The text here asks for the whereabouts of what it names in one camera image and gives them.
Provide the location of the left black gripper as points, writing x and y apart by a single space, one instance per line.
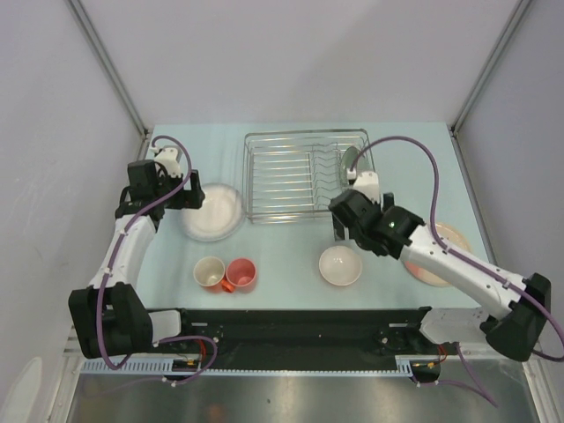
191 198

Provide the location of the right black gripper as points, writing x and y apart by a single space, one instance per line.
388 201

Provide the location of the white fluted plate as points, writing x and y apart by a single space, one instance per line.
220 215

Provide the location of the white and orange bowl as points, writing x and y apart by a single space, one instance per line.
340 266

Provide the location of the metal wire dish rack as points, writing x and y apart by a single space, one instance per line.
292 175

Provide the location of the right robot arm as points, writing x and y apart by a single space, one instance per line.
516 306

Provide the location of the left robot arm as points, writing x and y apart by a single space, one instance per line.
119 273

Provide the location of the cream cup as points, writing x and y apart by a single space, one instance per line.
209 272

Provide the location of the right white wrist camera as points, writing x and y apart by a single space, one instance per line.
367 183

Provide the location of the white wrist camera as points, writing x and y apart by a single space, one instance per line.
367 183
169 157

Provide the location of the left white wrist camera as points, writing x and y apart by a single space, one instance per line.
169 157

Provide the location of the pink cup orange handle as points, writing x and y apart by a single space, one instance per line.
240 276

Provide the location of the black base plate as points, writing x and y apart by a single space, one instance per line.
387 331

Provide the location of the white slotted cable duct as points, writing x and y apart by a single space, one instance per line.
177 368

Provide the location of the aluminium front rail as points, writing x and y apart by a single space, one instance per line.
72 347

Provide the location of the left aluminium frame post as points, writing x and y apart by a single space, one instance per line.
100 52

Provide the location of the aluminium frame post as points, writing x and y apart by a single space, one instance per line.
508 33
100 52

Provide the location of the right aluminium frame post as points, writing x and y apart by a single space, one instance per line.
508 33

